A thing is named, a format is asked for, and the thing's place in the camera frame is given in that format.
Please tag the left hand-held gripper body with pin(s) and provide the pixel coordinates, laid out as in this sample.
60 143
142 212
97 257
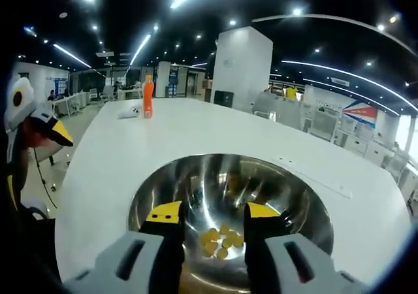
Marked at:
19 111

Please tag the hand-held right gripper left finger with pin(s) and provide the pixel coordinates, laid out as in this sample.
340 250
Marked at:
130 264

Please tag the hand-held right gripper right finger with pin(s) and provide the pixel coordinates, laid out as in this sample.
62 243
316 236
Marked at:
284 268

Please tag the group of yellow QQ candies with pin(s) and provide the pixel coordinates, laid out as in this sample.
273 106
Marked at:
222 241

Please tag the stainless steel bowl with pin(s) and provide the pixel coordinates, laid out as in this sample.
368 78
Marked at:
209 183

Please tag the person's left hand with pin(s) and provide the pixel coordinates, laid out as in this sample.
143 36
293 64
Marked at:
42 145

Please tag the white office chair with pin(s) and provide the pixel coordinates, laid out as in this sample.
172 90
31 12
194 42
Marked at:
36 210

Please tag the white office desk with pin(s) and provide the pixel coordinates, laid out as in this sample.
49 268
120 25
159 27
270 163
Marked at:
70 104

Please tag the person in dark clothing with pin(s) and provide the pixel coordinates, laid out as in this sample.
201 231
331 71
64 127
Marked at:
32 248

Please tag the small white device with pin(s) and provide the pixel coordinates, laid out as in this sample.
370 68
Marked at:
130 112

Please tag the orange drink bottle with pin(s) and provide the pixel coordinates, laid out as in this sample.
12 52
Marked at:
148 98

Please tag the row of white office chairs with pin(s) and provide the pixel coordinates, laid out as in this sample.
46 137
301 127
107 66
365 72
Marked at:
343 130

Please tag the black cabinet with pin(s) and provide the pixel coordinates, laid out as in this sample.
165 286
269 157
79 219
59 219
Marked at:
223 98

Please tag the white square pillar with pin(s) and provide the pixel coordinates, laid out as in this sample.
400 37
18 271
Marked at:
241 65

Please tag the blue wall board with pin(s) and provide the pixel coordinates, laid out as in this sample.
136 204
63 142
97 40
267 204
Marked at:
61 86

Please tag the red and blue wall poster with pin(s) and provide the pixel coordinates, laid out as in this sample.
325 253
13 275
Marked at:
359 114

